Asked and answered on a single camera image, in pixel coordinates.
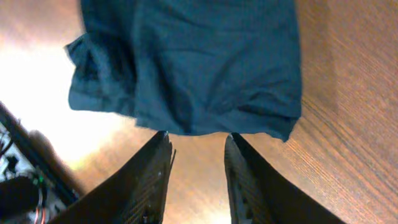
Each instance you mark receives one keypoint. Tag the navy blue shorts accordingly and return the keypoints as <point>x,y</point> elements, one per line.
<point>191,67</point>

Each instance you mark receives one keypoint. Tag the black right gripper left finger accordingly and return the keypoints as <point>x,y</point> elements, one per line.
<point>136,193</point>

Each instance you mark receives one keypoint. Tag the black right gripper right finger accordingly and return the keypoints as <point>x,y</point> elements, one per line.
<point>259,194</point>

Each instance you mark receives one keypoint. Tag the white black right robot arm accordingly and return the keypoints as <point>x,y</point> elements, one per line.
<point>35,189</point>

